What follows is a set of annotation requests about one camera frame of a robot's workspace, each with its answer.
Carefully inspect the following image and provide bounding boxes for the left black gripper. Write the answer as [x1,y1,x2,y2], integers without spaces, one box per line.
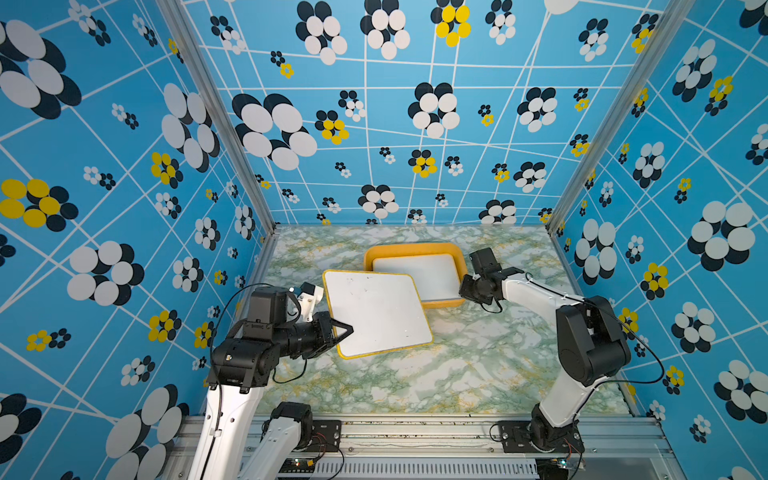
[276,309,355,356]

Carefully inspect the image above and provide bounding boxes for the yellow framed whiteboard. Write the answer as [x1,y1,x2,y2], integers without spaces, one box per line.
[372,254,464,309]
[322,270,433,360]

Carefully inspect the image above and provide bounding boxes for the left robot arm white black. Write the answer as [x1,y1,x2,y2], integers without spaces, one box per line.
[189,311,354,479]

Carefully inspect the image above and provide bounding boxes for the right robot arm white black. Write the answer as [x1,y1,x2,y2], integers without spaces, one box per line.
[459,268,631,451]

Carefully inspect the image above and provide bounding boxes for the yellow plastic storage box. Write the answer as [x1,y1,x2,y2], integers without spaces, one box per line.
[363,243,468,284]

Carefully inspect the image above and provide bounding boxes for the left controller circuit board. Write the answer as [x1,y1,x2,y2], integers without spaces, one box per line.
[278,458,316,476]

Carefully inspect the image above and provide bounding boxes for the controller circuit board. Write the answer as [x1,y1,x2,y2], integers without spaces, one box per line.
[536,459,571,480]
[278,458,316,476]

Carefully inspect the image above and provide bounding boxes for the right controller circuit board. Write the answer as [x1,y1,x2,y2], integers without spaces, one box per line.
[536,459,571,480]

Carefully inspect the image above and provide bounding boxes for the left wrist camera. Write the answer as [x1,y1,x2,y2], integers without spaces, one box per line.
[246,282,324,325]

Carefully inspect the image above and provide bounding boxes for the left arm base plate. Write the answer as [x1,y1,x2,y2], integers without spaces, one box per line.
[259,418,343,453]

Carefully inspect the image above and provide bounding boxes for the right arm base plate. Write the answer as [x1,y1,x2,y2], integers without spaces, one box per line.
[488,420,585,456]

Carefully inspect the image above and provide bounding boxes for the right aluminium frame post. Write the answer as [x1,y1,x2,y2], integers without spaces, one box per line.
[547,0,695,239]

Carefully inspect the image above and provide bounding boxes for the aluminium frame post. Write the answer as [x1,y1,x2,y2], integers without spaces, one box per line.
[157,0,276,239]
[547,0,695,239]

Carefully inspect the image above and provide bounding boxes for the left aluminium frame post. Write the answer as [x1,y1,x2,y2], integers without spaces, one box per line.
[157,0,276,239]

